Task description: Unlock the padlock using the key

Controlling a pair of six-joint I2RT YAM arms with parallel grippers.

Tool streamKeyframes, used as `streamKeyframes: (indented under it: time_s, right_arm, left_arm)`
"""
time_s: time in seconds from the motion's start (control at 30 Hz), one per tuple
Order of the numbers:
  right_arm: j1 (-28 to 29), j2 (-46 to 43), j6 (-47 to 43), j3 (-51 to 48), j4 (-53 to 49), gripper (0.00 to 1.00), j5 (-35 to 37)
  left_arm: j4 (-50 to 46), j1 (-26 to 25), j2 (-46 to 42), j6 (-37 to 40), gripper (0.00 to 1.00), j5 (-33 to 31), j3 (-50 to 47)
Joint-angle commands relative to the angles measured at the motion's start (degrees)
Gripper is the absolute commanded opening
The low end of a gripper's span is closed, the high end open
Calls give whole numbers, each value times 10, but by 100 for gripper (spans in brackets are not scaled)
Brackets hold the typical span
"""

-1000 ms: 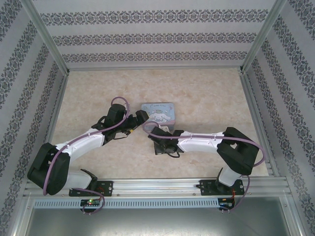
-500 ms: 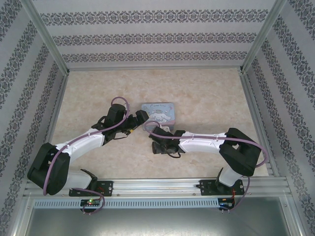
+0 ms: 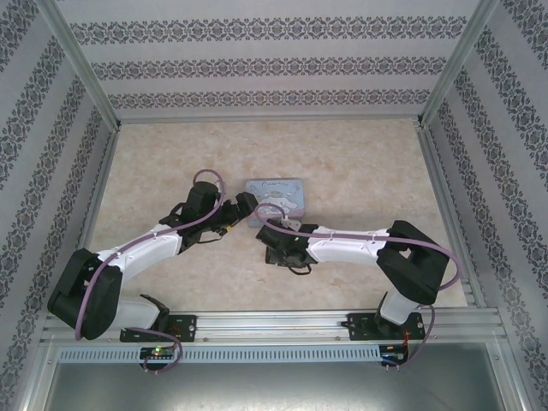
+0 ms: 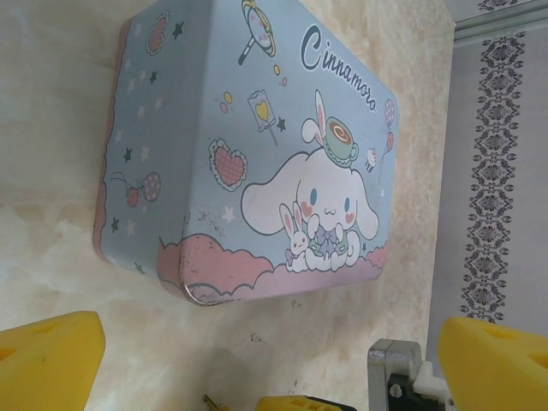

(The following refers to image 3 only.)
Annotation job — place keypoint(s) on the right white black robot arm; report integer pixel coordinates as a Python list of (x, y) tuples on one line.
[(342, 252)]

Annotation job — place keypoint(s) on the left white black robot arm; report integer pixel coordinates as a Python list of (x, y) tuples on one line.
[(141, 250)]

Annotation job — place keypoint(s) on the blue pink cartoon tin box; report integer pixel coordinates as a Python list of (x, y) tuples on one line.
[(276, 192)]

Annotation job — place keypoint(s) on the grey metal shelf panel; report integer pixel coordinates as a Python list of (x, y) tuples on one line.
[(274, 387)]

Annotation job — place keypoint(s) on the small circuit board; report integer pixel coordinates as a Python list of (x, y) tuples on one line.
[(158, 352), (393, 350)]

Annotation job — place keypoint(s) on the aluminium mounting rail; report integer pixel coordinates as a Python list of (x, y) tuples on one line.
[(274, 325)]

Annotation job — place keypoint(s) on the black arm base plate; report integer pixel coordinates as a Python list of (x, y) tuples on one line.
[(359, 327), (185, 327)]

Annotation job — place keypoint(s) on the aluminium frame post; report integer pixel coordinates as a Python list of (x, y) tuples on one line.
[(454, 64), (85, 68)]

